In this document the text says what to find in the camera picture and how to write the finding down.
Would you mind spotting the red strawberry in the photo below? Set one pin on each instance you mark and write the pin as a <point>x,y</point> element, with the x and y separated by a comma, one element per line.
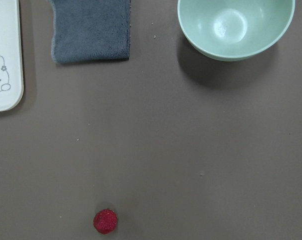
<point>105,221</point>

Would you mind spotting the grey folded cloth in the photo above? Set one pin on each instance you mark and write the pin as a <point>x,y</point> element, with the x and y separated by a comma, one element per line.
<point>90,30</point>

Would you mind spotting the cream rabbit tray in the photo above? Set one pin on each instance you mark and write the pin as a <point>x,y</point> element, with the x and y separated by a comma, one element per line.
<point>11,66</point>

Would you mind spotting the green bowl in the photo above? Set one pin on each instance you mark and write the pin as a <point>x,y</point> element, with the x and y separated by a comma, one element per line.
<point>234,30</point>

